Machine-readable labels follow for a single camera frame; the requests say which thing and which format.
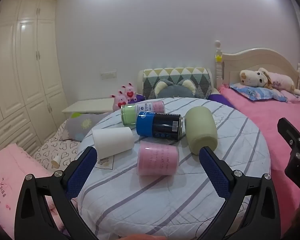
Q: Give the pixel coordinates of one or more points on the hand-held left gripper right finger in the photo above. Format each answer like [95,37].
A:
[213,172]

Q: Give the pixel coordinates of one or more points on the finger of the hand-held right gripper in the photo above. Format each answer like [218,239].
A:
[291,135]

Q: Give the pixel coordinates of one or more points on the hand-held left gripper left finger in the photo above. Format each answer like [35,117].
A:
[80,175]

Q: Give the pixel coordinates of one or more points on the pink cup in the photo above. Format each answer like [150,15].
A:
[157,158]

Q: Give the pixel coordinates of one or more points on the small cream cup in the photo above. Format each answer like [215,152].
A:
[56,162]

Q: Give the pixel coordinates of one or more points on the olive green cup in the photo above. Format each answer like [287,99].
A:
[200,130]

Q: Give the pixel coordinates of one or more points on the white cup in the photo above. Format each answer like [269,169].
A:
[112,142]

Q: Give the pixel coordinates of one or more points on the pink pillow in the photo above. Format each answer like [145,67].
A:
[297,98]

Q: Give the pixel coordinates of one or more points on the pink bed sheet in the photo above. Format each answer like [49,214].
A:
[252,122]

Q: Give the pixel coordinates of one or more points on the heart print sheet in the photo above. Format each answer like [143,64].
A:
[47,150]

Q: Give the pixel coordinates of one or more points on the grey flower pillow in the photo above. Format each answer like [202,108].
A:
[85,126]

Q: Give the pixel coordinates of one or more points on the blue floral pillow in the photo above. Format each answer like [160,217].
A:
[255,91]

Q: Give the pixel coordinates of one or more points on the plush dog toy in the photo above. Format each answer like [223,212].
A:
[255,77]

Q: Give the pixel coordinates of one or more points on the blue and black can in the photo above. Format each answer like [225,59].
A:
[160,126]

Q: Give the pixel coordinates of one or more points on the purple cloth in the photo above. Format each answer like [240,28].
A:
[220,100]

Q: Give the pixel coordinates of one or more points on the pink printed quilt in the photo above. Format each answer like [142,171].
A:
[5,175]

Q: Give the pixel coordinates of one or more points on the pink plush bunny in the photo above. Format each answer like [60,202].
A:
[130,93]
[119,102]

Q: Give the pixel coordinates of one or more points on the cream wooden headboard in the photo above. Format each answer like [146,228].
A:
[252,60]

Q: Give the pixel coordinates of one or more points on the pink and white can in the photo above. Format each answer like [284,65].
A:
[151,107]

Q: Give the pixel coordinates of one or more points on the grey plush cushion with ears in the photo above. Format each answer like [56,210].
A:
[175,90]

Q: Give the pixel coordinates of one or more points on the triangle patterned cushion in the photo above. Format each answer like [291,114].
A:
[180,73]

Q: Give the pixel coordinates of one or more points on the cream wardrobe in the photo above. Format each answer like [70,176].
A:
[27,67]

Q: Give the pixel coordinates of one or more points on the white wall socket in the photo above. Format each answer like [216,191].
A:
[108,75]

